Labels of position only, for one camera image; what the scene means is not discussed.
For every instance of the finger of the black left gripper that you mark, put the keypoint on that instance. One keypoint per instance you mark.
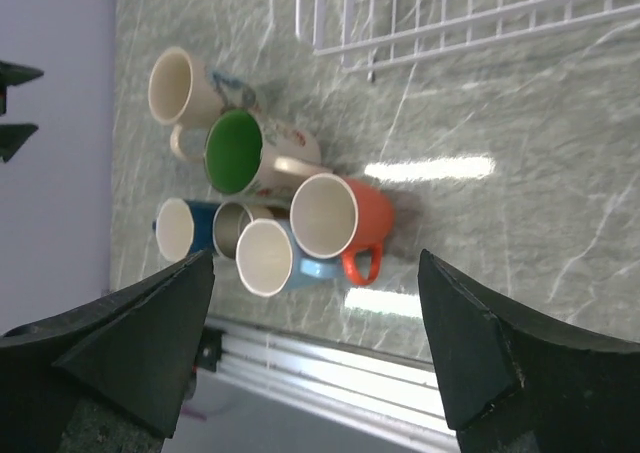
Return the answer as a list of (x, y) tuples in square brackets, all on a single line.
[(13, 137), (11, 75)]

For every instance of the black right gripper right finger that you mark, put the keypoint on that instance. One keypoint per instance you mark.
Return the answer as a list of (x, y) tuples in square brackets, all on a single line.
[(513, 379)]

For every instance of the cream mug green interior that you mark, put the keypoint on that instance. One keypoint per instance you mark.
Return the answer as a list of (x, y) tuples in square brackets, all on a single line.
[(255, 155)]

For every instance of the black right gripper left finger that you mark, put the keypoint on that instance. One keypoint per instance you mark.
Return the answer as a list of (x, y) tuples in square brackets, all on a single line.
[(110, 375)]

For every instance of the dark blue mug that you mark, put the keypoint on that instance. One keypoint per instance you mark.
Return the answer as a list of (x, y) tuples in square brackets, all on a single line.
[(183, 227)]

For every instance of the tall cream illustrated mug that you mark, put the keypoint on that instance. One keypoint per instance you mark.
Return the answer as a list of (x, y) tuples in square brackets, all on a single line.
[(185, 93)]

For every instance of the orange mug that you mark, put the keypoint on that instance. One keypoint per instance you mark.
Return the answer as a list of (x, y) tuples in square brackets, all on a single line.
[(334, 216)]

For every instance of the white wire dish rack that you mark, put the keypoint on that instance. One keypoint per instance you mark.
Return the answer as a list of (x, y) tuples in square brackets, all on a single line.
[(369, 36)]

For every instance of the light blue mug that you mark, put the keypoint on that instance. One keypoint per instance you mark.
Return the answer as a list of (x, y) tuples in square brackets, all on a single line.
[(269, 260)]

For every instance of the aluminium table rail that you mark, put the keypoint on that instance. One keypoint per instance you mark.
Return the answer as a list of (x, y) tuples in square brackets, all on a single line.
[(386, 396)]

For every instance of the cream steel-lined tumbler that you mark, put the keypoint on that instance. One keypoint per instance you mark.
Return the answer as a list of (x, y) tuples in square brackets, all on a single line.
[(231, 218)]

